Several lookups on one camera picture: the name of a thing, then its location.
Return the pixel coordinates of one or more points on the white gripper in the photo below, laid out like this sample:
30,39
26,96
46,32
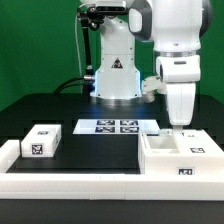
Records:
180,103

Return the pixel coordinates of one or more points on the white cabinet door panel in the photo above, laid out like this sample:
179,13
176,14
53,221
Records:
196,142

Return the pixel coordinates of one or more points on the white cabinet box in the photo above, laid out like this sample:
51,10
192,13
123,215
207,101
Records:
159,156

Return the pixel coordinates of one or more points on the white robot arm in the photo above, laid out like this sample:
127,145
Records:
173,27

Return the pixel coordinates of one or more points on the white marker sheet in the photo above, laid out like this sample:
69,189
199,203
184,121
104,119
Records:
115,126

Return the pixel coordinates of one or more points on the white block with marker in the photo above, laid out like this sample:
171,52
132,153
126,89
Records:
41,141

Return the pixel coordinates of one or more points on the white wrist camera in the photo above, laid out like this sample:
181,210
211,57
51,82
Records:
150,85

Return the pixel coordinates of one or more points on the white U-shaped frame barrier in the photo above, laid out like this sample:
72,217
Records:
101,186

